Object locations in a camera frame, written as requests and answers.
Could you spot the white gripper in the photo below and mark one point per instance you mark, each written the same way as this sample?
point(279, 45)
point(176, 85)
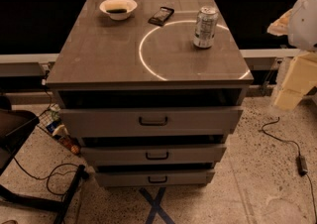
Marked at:
point(304, 26)

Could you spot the grey drawer cabinet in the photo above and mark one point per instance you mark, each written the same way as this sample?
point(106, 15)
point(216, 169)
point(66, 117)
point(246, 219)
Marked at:
point(108, 64)

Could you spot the top grey drawer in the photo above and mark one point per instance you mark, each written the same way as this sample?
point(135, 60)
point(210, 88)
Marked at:
point(124, 122)

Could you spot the grey drawer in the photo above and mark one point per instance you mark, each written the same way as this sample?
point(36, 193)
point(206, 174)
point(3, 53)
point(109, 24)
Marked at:
point(154, 155)
point(152, 178)
point(124, 122)

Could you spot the blue tape cross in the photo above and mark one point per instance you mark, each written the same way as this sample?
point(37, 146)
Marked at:
point(156, 208)

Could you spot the black power adapter with cable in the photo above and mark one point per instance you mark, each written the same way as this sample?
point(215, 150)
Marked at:
point(302, 167)

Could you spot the silver 7up soda can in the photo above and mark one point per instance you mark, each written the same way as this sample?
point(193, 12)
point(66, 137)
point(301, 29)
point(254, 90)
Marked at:
point(205, 27)

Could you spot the black snack packet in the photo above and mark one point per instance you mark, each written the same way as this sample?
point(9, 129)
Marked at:
point(161, 16)

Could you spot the wire basket with items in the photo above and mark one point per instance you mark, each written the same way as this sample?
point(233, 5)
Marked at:
point(50, 123)

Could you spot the middle grey drawer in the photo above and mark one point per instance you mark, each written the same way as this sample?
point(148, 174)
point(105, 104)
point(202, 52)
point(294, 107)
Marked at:
point(154, 155)

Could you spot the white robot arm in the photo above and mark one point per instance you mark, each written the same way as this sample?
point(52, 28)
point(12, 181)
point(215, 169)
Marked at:
point(300, 25)

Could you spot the dark item in bowl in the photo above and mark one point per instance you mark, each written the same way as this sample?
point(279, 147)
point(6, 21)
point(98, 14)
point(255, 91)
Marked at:
point(116, 11)

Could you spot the bottom grey drawer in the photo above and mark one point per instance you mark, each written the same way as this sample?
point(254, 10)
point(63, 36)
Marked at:
point(152, 178)

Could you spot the white bowl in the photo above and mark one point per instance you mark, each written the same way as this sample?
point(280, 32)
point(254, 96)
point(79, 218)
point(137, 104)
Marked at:
point(130, 5)

